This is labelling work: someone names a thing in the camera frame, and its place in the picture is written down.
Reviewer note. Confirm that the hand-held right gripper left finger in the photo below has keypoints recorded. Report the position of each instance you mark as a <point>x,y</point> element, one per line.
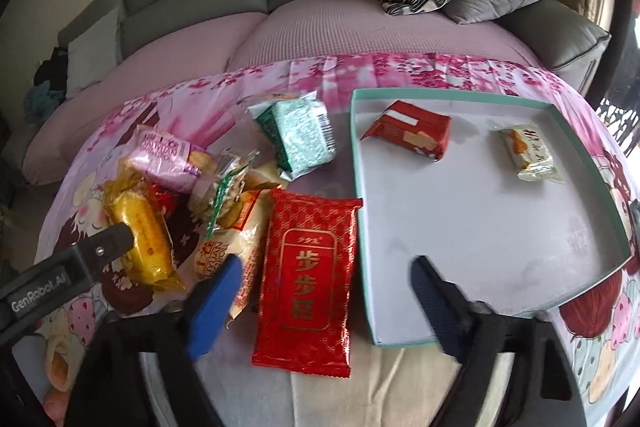
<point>215,307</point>

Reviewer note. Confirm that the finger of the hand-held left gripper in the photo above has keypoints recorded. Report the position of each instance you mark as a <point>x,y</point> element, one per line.
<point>112,241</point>

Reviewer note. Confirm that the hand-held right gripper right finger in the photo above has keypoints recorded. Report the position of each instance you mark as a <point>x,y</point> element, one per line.
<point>435,307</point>

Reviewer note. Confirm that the teal-edged white box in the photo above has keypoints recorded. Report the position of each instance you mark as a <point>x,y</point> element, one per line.
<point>475,232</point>

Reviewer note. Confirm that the pink snack packet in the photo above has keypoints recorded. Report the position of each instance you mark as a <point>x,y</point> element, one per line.
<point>160,157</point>

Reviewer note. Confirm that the clear green-striped snack bag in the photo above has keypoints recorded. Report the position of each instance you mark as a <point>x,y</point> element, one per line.
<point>225,197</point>

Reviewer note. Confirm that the green snack packet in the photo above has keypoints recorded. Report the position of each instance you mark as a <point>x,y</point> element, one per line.
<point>300,137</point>

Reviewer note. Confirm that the clear cake packet orange label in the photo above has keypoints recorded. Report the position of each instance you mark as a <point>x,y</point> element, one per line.
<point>250,232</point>

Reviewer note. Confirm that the large red snack packet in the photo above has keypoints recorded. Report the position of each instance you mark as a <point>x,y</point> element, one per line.
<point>305,282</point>

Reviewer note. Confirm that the teal cloth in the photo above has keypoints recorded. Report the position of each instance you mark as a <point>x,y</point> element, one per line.
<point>45,99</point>

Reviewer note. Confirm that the red biscuit packet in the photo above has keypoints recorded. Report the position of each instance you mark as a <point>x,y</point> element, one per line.
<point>405,132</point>

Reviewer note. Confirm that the dark clothes pile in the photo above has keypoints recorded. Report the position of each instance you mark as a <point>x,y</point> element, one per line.
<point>52,69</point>

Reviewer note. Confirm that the small cream snack packet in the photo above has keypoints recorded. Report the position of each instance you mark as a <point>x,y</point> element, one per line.
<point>530,152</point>

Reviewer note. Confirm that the light grey cushion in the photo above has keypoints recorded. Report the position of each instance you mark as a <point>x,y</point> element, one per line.
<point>92,52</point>

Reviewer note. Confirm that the pink floral printed cloth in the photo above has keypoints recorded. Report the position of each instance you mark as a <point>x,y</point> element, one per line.
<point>400,74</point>

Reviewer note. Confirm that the black metal railing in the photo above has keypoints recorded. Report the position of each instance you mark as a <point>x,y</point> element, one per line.
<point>617,119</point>

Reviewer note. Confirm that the pink sofa cover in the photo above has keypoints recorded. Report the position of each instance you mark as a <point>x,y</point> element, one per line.
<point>325,32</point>

